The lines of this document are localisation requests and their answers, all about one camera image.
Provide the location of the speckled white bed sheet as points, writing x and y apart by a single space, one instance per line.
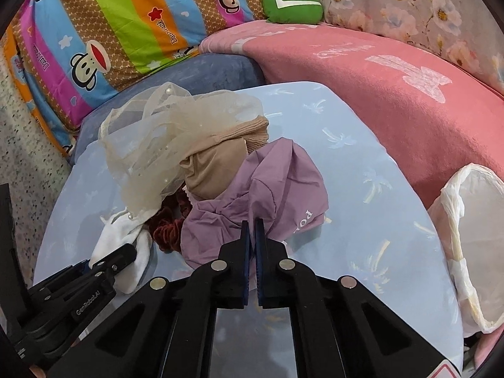
32 168

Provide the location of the white sock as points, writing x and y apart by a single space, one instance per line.
121 228

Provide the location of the dark red scrunchie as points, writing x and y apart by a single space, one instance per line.
165 226

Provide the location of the grey floral quilt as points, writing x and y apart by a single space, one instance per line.
463 32

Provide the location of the blue-grey velvet pillow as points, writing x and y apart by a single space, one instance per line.
199 75

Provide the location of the pink blanket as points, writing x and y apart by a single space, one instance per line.
432 117

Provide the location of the purple fabric cap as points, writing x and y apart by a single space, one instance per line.
278 183

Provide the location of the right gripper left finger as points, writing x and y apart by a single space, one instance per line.
165 329

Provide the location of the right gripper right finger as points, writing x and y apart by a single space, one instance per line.
339 327

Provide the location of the green plush check cushion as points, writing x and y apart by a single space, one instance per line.
307 12

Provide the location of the beige stocking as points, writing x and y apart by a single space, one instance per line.
211 163

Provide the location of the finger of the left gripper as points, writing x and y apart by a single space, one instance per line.
90 283

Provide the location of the colourful striped monkey pillow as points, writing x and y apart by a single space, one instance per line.
69 57

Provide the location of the beige mesh tulle bag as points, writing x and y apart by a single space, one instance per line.
146 138

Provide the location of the white lined trash bin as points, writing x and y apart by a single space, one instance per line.
468 217

